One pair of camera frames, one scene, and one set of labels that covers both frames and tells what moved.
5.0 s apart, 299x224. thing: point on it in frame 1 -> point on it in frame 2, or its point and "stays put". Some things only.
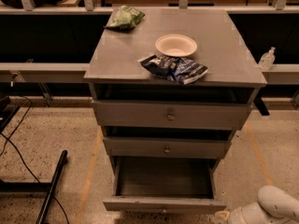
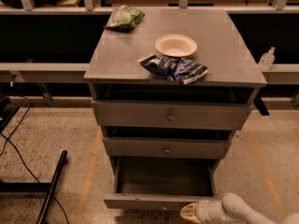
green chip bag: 124,17 stays put
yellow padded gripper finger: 223,215 -> 189,212
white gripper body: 235,217 -> 203,211
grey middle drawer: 167,146 stays put
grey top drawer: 204,114 stays put
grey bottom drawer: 163,184 stays put
